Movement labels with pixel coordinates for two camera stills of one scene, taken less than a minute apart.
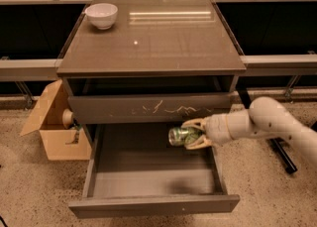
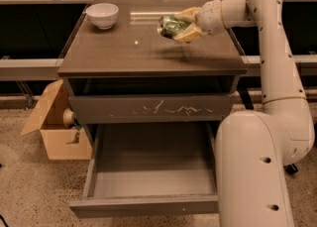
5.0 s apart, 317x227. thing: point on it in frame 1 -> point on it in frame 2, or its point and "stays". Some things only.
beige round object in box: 67,118 stays
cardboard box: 62,144 stays
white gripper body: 216,129 -> 212,18
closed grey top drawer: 172,108 stays
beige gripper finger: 199,123 -> 189,14
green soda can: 179,136 -> 170,26
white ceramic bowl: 102,15 stays
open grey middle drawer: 133,170 stays
